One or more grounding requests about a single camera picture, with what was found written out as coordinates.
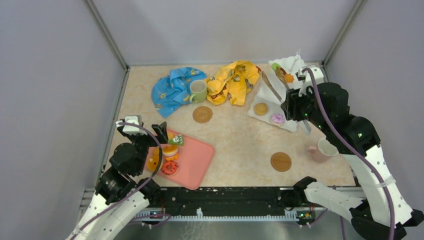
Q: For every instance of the green mug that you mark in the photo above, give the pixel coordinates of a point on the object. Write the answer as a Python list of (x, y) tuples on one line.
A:
[(198, 90)]

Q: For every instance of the green round macaron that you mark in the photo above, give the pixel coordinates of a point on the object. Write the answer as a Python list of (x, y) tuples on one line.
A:
[(275, 66)]

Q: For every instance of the woven rattan coaster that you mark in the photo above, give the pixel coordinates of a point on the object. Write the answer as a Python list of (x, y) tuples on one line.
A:
[(202, 114)]

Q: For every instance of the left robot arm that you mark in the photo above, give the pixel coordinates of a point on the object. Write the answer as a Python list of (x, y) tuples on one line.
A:
[(117, 197)]

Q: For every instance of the orange glazed bun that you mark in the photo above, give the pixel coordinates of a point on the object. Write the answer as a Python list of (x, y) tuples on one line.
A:
[(153, 162)]

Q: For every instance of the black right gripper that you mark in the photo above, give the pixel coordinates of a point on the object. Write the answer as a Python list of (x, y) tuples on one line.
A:
[(292, 101)]

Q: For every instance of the white tiered dessert stand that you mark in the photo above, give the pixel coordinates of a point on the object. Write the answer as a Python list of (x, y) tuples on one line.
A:
[(281, 75)]

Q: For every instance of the blue patterned cloth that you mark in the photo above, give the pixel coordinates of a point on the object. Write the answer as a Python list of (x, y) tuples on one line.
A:
[(173, 91)]

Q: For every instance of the round wooden coaster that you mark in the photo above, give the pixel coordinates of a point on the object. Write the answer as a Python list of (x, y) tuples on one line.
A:
[(281, 162)]

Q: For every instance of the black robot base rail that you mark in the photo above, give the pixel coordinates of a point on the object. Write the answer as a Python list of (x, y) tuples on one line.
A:
[(232, 202)]

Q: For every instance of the round tan muffin cake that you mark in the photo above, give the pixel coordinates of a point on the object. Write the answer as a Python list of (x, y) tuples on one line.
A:
[(260, 109)]

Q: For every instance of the orange swirl cookie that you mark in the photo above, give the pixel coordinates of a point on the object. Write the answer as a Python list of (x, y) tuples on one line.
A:
[(289, 78)]

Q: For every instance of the metal tongs white handle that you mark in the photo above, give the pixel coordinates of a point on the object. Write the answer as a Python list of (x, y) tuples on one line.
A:
[(273, 93)]

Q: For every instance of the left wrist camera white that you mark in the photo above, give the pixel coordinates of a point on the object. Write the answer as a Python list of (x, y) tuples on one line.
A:
[(130, 125)]

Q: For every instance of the pink plastic tray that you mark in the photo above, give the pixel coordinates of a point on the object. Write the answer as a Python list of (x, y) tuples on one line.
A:
[(193, 162)]

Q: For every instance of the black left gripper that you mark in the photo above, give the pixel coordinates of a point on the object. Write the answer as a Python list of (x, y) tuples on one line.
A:
[(161, 130)]

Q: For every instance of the yellow patterned cloth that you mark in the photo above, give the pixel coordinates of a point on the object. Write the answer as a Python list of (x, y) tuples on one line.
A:
[(233, 82)]

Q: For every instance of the green cake slice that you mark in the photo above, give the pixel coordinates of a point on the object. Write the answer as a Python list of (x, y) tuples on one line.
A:
[(177, 140)]

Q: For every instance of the yellow orange pastry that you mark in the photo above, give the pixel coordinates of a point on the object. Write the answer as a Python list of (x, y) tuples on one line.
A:
[(170, 150)]

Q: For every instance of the red orange donut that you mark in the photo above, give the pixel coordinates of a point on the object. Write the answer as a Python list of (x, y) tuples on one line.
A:
[(169, 168)]

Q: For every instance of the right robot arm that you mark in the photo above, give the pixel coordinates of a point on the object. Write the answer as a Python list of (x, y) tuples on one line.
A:
[(383, 214)]

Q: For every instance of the purple sprinkled donut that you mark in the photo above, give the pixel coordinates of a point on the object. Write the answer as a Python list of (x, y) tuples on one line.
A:
[(277, 119)]

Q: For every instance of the pink cup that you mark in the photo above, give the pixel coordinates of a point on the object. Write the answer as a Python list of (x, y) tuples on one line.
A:
[(322, 151)]

